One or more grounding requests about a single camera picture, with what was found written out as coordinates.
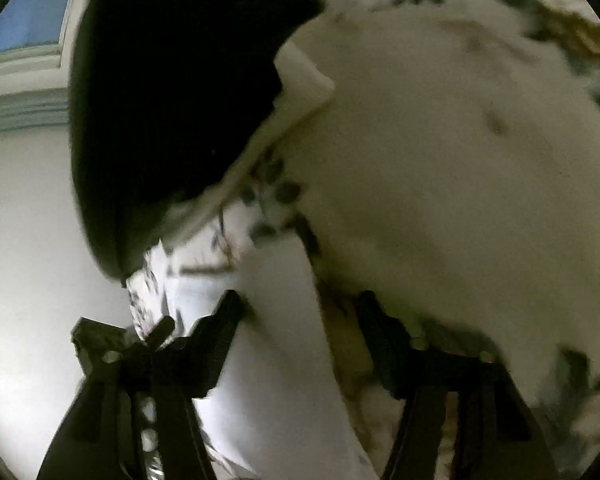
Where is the black folded garment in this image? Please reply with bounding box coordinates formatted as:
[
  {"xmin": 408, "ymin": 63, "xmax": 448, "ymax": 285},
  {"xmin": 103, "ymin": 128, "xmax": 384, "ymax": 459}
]
[{"xmin": 69, "ymin": 0, "xmax": 327, "ymax": 281}]

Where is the floral bedsheet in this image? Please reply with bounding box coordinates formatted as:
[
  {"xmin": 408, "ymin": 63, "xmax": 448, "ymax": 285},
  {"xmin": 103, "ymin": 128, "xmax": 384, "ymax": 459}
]
[{"xmin": 125, "ymin": 0, "xmax": 600, "ymax": 480}]

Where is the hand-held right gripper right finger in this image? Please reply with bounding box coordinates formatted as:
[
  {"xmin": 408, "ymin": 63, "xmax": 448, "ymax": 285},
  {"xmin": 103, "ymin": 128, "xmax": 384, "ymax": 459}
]
[{"xmin": 355, "ymin": 290, "xmax": 561, "ymax": 480}]

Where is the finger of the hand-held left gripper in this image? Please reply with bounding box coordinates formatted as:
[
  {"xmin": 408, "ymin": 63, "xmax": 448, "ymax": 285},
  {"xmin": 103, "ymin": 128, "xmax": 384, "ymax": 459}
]
[{"xmin": 71, "ymin": 316, "xmax": 176, "ymax": 376}]

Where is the window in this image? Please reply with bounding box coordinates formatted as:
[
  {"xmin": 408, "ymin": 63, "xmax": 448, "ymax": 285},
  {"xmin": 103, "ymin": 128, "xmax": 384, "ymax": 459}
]
[{"xmin": 0, "ymin": 0, "xmax": 88, "ymax": 68}]

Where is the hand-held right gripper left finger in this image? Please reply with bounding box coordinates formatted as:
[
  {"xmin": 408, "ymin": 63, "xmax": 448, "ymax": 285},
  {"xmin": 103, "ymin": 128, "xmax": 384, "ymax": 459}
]
[{"xmin": 37, "ymin": 290, "xmax": 246, "ymax": 480}]

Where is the white t-shirt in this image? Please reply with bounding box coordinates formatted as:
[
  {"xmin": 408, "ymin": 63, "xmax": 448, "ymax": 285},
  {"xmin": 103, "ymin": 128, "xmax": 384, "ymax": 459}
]
[{"xmin": 170, "ymin": 230, "xmax": 376, "ymax": 480}]

